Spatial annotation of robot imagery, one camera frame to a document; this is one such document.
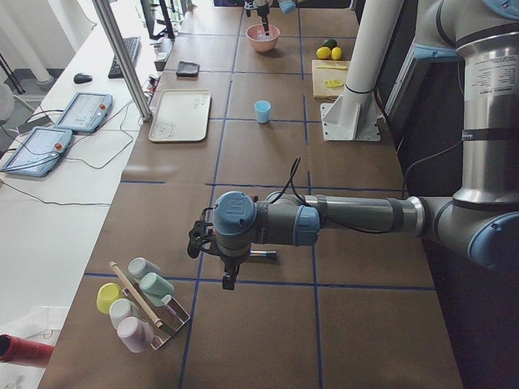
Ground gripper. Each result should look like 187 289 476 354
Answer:
243 0 270 36
187 208 246 289

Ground blue teach pendant near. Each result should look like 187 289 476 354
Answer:
1 126 73 177

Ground blue teach pendant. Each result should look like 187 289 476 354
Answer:
1 126 73 177
54 92 113 133

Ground cream bear tray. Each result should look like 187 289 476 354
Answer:
148 89 212 143

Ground blue teach pendant far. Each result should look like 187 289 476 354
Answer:
54 92 113 133

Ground white cup lower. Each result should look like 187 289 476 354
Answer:
109 298 140 330

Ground grey-white cup upper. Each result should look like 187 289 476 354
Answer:
127 257 161 281

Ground lemon slices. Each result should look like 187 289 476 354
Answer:
324 79 344 88

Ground yellow lemon outer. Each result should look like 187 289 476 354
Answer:
330 46 342 61

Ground blue plastic cup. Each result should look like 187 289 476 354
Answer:
254 100 272 124

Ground yellow plastic knife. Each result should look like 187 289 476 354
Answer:
315 65 348 71

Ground yellow lemon near avocado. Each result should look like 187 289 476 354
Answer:
315 46 332 60

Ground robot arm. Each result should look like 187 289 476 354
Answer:
187 1 518 290
243 0 297 36

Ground black monitor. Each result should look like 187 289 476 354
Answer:
140 0 175 41

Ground yellow cup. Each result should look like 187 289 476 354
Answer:
96 283 123 314

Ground red cylinder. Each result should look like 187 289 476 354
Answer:
1 334 54 368

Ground bamboo cutting board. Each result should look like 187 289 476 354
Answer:
312 60 350 98

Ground green cup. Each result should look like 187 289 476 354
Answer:
139 272 174 306

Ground aluminium frame post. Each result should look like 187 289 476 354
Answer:
92 0 152 122

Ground green avocado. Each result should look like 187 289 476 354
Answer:
322 38 337 49

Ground clear ice cubes pile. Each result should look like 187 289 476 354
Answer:
255 30 272 41

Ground metal cup rack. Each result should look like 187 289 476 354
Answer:
122 285 191 351

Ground steel muddler black tip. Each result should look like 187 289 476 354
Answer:
249 250 277 260

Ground white pole mount base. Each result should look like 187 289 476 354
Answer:
320 0 404 142

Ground black computer mouse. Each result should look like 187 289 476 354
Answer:
73 73 92 84

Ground pink bowl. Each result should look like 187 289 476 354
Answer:
246 24 281 53

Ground grey folded cloth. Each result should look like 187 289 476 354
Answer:
176 61 200 78

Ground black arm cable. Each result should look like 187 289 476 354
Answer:
265 156 394 234

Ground pink cup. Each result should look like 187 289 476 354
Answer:
117 317 154 353

